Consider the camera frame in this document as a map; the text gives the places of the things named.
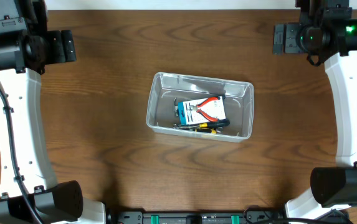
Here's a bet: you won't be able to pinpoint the white blue screwdriver bit box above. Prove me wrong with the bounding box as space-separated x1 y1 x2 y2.
178 97 226 125

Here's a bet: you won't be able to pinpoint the slim black yellow screwdriver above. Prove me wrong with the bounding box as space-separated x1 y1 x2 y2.
175 119 230 129

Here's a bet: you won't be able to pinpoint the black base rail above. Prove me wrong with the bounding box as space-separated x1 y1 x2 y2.
108 210 351 224

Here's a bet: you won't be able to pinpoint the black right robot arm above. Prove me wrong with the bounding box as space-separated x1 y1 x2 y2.
273 0 357 223

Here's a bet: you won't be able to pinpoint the small black red hammer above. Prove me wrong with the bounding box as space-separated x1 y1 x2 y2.
174 95 226 117

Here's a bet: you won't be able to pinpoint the stubby yellow black screwdriver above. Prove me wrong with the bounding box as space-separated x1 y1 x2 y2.
192 128 217 134

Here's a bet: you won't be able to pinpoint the red handled pliers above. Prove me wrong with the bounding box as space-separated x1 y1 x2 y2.
189 96 221 123

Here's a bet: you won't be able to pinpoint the clear plastic container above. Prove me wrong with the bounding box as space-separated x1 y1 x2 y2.
146 72 254 142

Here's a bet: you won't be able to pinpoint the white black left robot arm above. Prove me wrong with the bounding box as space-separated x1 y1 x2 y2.
0 0 110 224

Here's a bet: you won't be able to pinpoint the silver double ring wrench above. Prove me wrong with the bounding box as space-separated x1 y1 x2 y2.
173 123 224 134

